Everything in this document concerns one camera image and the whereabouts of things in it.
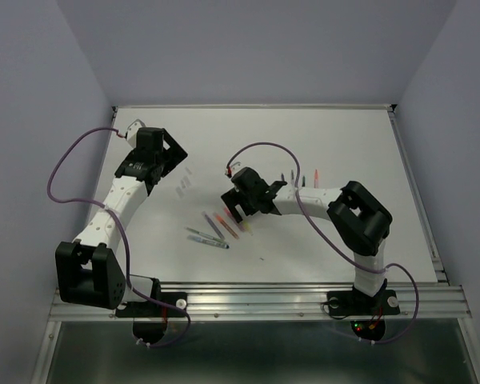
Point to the aluminium rail frame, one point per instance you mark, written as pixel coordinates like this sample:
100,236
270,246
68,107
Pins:
255,308

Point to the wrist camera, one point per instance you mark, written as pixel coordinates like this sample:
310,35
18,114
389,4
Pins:
134,128
233,168

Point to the yellow highlighter pen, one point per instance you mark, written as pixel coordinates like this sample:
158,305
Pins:
246,227

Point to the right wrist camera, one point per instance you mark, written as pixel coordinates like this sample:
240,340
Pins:
233,168

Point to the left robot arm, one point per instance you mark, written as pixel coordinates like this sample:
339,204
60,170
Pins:
87,269

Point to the blue clear pen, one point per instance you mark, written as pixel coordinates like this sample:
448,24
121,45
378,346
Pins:
208,242

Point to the green clear pen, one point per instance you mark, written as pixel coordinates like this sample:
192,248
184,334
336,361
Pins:
204,235

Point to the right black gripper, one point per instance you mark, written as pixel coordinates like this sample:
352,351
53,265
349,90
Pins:
234,197

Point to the orange red highlighter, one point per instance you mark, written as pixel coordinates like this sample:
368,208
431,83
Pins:
222,221

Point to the pink highlighter pen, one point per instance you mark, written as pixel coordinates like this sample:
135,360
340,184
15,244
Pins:
238,228

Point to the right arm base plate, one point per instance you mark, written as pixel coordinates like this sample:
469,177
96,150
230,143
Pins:
368,311

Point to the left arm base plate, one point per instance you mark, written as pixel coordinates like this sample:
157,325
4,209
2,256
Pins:
157,326

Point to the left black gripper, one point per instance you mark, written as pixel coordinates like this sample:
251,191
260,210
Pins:
174,154

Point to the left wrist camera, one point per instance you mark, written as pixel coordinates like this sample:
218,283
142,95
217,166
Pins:
134,128

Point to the light purple pen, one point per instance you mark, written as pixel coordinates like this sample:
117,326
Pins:
213,225

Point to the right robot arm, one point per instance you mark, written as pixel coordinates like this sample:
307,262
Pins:
361,221

